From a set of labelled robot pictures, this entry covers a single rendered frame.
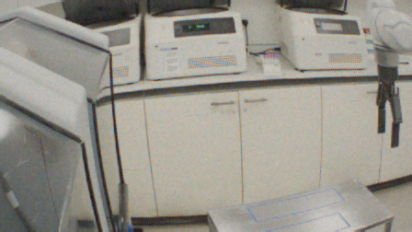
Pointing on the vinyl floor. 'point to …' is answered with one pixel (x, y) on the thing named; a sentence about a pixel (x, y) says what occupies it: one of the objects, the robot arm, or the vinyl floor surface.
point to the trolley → (306, 212)
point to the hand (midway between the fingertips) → (387, 135)
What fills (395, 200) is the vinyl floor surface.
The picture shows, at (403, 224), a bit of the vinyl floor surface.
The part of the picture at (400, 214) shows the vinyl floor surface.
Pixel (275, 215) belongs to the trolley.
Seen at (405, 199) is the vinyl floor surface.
